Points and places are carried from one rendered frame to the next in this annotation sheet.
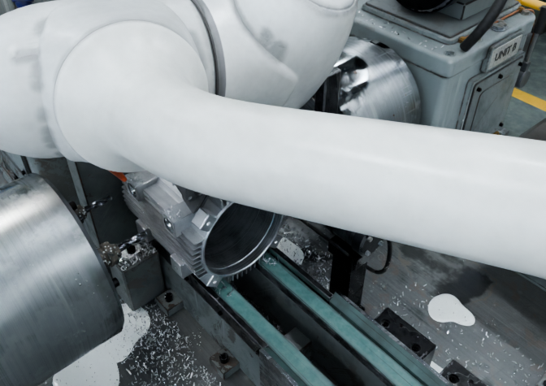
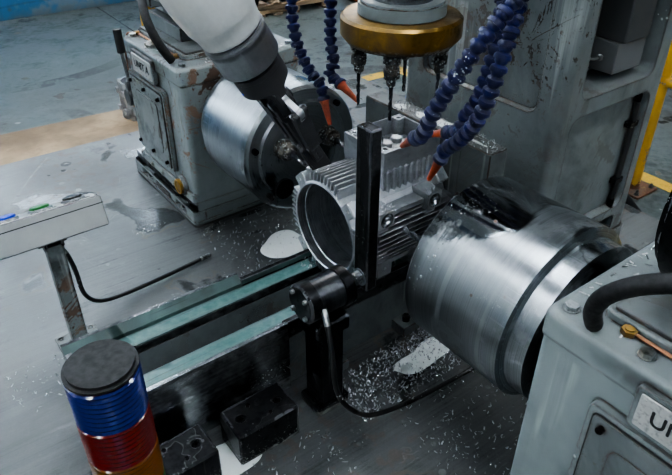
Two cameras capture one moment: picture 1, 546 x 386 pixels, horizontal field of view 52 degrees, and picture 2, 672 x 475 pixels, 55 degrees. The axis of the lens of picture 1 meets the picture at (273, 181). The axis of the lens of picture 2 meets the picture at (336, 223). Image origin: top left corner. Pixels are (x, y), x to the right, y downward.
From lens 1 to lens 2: 106 cm
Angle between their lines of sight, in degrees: 72
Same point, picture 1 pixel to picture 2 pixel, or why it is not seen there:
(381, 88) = (488, 257)
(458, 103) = (577, 418)
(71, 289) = (237, 126)
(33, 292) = (232, 110)
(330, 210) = not seen: outside the picture
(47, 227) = not seen: hidden behind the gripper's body
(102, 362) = (295, 248)
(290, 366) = (221, 295)
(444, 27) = (653, 306)
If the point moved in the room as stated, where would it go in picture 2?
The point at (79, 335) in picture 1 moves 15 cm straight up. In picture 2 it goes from (229, 155) to (221, 78)
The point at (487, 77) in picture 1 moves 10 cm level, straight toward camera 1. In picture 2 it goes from (633, 440) to (528, 402)
